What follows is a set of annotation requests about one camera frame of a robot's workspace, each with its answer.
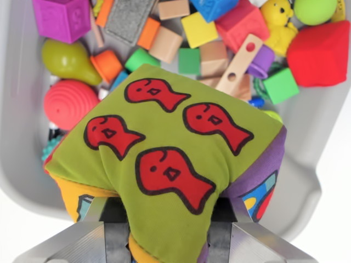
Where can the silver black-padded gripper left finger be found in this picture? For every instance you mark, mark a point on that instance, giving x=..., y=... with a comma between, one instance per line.
x=82, y=241

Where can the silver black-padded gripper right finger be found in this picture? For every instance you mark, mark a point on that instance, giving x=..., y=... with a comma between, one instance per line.
x=246, y=243

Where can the fabric cube with red fish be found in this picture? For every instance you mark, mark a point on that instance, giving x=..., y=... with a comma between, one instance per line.
x=164, y=137

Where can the grey plastic bin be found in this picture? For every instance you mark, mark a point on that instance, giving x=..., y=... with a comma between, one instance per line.
x=22, y=137

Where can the lime green cup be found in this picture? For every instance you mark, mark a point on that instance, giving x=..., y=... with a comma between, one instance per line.
x=274, y=116

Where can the red ribbed rubber dome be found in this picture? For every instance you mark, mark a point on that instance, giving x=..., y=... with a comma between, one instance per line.
x=68, y=104

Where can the blue Expo marker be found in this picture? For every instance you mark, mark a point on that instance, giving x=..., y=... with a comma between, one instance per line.
x=256, y=102

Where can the red Expo marker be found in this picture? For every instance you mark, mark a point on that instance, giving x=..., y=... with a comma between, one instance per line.
x=103, y=93

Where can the wood-grain block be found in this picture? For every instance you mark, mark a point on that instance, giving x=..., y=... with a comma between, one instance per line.
x=242, y=87

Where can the orange plastic cup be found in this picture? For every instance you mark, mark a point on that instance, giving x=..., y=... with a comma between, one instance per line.
x=107, y=65

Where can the olive green toy pear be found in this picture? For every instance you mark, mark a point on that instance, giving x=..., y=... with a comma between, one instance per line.
x=65, y=60

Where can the wooden strip with holes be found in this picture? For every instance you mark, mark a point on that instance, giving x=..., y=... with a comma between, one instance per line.
x=241, y=60

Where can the purple plastic cup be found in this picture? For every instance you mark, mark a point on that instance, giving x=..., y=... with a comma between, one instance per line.
x=263, y=60

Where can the brown wooden block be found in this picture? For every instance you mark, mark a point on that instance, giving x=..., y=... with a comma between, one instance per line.
x=214, y=59

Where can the green plastic cup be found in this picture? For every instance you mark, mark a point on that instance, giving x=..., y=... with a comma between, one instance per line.
x=141, y=60

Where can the dark green wooden cube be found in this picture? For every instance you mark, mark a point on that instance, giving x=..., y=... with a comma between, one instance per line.
x=189, y=61

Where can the wooden screw bolt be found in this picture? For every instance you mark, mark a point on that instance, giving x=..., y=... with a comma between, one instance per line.
x=97, y=33

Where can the wooden half-cylinder block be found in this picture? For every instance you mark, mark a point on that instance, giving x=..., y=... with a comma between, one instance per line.
x=166, y=45

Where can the red embossed soft block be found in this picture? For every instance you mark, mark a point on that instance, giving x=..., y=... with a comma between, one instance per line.
x=241, y=27

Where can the orange flat wooden block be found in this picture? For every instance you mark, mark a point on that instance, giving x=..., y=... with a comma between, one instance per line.
x=148, y=33

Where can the yellow wooden cube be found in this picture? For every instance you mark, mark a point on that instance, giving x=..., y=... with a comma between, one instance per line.
x=198, y=30

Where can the yellow rubber duck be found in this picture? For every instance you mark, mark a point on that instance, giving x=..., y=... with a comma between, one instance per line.
x=278, y=24

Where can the purple soft block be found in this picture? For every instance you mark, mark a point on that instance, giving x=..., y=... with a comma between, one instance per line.
x=61, y=19

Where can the grey whiteboard eraser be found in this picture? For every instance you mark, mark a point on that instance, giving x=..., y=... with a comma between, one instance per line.
x=129, y=19

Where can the blue embossed soft block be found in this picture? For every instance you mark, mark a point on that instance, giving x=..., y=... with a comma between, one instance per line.
x=214, y=9

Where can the white grey block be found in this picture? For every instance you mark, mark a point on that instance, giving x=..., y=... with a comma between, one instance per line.
x=257, y=2

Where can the lime green ball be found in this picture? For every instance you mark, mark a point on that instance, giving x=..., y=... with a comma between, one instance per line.
x=315, y=11

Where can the wooden rectangular block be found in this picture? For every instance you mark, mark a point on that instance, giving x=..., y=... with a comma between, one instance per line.
x=174, y=9

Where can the yellow flat toy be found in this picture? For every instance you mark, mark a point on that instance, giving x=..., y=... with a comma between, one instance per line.
x=338, y=11

